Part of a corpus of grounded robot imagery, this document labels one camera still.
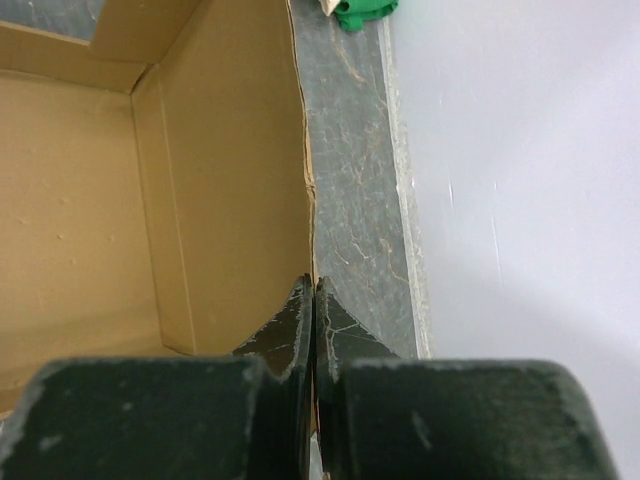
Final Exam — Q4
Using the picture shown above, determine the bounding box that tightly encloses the brown cardboard box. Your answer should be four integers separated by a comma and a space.
1, 1, 313, 415

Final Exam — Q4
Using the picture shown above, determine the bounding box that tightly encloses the green yellow white cloth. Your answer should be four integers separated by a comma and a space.
319, 0, 399, 32

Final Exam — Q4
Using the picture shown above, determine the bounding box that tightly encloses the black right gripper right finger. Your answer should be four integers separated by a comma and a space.
316, 277, 398, 383

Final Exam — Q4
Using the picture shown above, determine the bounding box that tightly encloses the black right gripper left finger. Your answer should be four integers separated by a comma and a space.
231, 274, 313, 382

